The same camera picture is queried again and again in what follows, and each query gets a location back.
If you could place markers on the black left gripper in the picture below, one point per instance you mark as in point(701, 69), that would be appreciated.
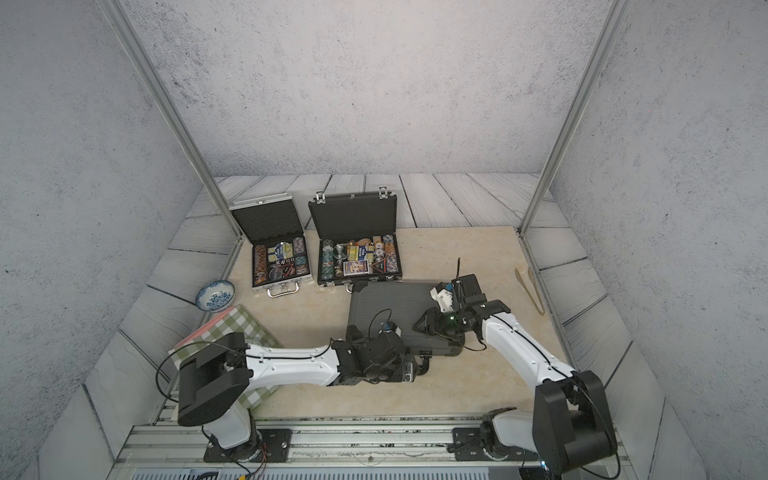
point(400, 361)

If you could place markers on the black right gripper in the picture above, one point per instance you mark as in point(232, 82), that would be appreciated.
point(433, 317)

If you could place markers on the large dark grey poker case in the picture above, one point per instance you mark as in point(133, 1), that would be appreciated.
point(376, 304)

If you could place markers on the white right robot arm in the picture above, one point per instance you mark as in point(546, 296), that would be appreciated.
point(570, 425)

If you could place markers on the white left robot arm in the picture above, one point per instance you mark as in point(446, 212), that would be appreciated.
point(213, 379)

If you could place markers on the medium black poker case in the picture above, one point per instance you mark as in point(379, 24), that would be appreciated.
point(357, 237)

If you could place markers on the small silver poker case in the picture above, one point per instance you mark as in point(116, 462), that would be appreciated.
point(279, 253)

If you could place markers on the blue white ceramic bowl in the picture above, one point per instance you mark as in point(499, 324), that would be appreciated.
point(215, 296)

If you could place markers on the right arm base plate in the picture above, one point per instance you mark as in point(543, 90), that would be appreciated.
point(476, 444)

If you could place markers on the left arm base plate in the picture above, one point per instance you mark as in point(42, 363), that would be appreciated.
point(263, 446)

